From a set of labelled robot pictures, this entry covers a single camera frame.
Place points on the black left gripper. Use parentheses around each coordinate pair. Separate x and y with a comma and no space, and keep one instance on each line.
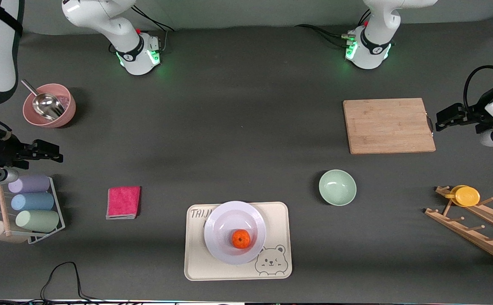
(472,113)

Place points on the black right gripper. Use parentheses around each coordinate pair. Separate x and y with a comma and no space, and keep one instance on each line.
(4,153)

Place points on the white round plate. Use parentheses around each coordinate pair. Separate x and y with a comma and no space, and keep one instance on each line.
(233,218)

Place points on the orange fruit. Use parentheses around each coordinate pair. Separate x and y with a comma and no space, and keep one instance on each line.
(240,239)

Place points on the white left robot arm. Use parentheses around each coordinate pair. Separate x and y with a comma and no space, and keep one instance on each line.
(373,51)

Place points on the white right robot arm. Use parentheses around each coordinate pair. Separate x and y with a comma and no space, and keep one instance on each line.
(102,17)

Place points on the purple cup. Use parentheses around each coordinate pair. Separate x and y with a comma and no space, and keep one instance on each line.
(32,185)

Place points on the pink bowl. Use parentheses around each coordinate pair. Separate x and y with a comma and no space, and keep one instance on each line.
(68,116)

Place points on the metal scoop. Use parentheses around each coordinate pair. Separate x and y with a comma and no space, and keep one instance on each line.
(47,106)

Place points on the blue cup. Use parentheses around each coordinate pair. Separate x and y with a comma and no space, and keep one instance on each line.
(32,201)

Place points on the wooden cutting board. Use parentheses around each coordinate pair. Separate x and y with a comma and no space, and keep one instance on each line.
(386,127)

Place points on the green cup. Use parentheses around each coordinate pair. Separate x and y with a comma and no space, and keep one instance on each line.
(37,220)

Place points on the yellow cup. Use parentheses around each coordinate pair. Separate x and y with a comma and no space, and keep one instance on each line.
(466,196)

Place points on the pink folded cloth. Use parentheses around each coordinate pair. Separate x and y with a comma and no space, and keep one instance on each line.
(123,202)

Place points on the wooden peg rack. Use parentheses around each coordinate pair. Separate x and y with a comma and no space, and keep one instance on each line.
(475,237)

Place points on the green bowl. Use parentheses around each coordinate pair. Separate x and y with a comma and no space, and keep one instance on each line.
(337,187)

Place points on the cream tray with bear print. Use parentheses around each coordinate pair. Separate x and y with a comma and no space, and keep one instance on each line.
(199,267)

